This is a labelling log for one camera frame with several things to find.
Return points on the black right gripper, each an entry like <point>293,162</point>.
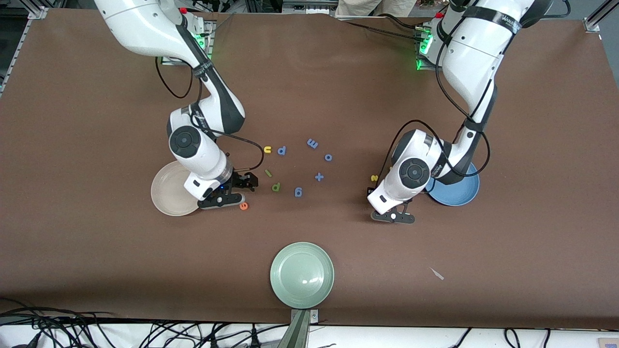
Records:
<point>238,180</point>

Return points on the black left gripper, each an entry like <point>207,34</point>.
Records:
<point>410,200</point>

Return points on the green letter p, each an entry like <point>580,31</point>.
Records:
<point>275,187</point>

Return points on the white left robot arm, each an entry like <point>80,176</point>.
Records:
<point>474,58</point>

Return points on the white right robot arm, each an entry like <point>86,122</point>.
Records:
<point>140,24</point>

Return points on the blue letter p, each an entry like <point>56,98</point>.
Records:
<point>281,151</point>

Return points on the blue letter g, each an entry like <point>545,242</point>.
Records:
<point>298,192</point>

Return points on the blue round plate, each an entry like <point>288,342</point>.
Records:
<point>459,191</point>

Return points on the blue plus sign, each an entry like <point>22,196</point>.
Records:
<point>319,177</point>

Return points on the blue letter m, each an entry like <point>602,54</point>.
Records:
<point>312,143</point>

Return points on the white tape scrap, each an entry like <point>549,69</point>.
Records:
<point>436,273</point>

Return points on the beige brown round plate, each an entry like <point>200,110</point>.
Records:
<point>169,193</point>

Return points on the pale green round plate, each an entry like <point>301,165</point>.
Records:
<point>302,275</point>

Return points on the beige cardboard box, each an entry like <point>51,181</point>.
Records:
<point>608,343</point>

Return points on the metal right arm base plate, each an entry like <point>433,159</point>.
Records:
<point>205,43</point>

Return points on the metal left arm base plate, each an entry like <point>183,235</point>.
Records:
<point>421,58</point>

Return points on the grey metal camera mount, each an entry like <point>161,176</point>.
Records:
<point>297,333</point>

